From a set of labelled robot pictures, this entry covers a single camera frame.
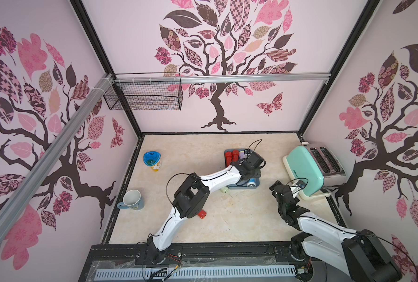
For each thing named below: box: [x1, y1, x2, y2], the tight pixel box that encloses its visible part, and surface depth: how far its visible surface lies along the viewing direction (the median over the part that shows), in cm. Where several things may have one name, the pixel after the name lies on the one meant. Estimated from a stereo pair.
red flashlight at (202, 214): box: [197, 209, 207, 220], surface depth 85 cm
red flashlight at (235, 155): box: [231, 149, 239, 162], surface depth 106 cm
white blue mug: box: [116, 189, 145, 211], surface depth 83 cm
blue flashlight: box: [246, 178, 256, 188], surface depth 94 cm
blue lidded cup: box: [142, 150, 162, 173], surface depth 97 cm
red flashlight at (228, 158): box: [224, 151, 232, 168], surface depth 106 cm
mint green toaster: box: [282, 141, 347, 201], surface depth 85 cm
